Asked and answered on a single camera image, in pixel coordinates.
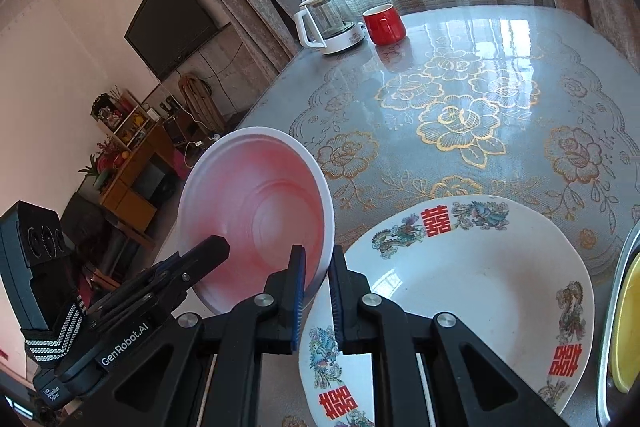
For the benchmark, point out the white plate with bird print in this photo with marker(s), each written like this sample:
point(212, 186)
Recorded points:
point(475, 287)

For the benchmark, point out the black flat television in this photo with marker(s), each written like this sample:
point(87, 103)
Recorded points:
point(175, 24)

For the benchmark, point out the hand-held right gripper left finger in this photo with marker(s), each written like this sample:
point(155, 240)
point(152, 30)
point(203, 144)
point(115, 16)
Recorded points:
point(298, 302)

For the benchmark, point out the wooden chair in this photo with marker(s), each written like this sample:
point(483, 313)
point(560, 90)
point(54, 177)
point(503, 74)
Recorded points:
point(200, 102)

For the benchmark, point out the metal basin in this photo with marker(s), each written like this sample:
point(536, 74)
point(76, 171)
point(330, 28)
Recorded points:
point(605, 382)

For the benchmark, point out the wooden cabinet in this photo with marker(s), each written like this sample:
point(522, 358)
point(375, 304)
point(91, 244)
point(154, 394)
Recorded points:
point(132, 182)

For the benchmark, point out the wooden shelf with ornaments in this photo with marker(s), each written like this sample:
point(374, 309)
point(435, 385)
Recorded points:
point(125, 122)

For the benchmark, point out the yellow plastic bowl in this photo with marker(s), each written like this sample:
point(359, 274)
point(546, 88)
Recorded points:
point(630, 332)

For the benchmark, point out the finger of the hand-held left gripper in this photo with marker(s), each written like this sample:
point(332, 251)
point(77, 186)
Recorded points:
point(200, 259)
point(125, 294)

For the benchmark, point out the black speaker box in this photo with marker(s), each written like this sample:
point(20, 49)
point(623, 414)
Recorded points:
point(175, 129)

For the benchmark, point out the red mug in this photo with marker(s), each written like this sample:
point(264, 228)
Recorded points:
point(385, 27)

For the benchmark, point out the red plastic bowl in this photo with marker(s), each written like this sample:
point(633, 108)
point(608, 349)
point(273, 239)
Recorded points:
point(260, 207)

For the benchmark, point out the dark wooden bench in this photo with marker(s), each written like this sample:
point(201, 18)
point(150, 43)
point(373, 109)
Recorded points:
point(100, 222)

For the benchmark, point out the pink bag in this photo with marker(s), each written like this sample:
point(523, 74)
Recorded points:
point(85, 289)

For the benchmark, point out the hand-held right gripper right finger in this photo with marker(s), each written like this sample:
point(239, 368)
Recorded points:
point(336, 302)

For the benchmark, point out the white electric glass kettle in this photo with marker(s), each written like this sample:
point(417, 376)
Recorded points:
point(335, 27)

